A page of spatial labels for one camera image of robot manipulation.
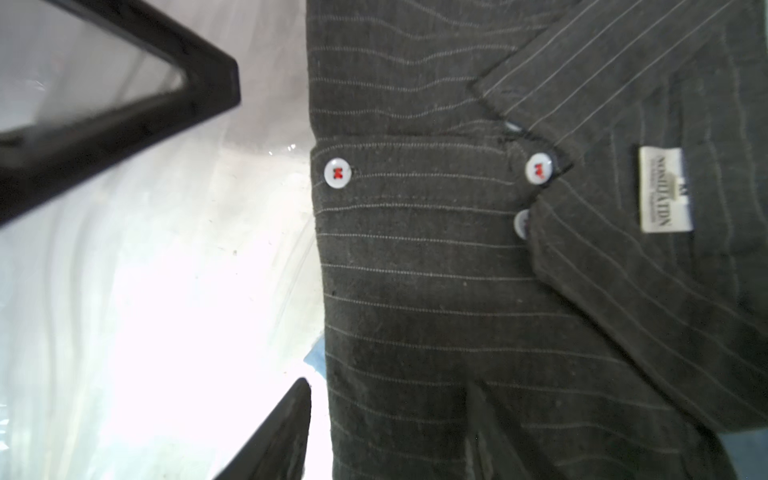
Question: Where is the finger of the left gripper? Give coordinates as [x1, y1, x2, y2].
[1, 1, 241, 223]

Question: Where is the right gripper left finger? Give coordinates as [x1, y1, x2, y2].
[215, 378, 312, 480]

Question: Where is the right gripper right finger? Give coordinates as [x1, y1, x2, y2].
[465, 381, 564, 480]

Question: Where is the clear plastic vacuum bag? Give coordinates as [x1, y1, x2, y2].
[1, 1, 332, 479]

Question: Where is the dark grey pinstripe shirt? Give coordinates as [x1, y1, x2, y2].
[306, 1, 767, 479]

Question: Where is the light blue folded shirt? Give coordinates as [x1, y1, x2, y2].
[304, 335, 767, 480]

